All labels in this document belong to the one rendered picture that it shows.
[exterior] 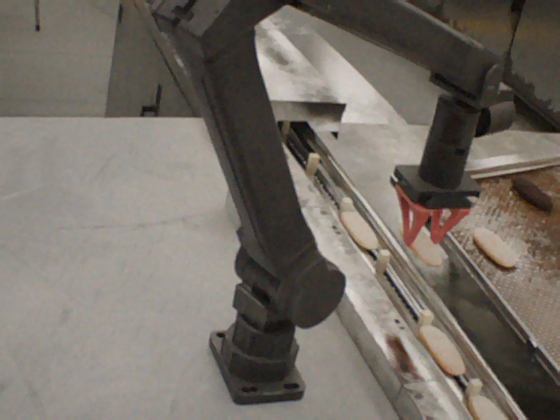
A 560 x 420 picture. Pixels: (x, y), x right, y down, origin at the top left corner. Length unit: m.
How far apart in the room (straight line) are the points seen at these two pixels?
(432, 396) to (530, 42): 3.40
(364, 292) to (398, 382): 0.17
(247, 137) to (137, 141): 0.73
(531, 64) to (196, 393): 3.46
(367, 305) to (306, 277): 0.23
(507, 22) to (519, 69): 0.27
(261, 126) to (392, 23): 0.17
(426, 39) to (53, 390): 0.55
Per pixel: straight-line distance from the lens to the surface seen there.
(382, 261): 1.23
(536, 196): 1.39
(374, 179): 1.53
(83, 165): 1.41
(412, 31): 0.90
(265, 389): 1.00
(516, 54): 4.39
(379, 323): 1.10
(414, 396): 1.00
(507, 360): 1.19
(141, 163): 1.44
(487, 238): 1.27
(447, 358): 1.08
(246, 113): 0.78
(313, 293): 0.94
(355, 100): 1.85
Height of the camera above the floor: 1.49
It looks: 29 degrees down
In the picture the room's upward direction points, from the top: 12 degrees clockwise
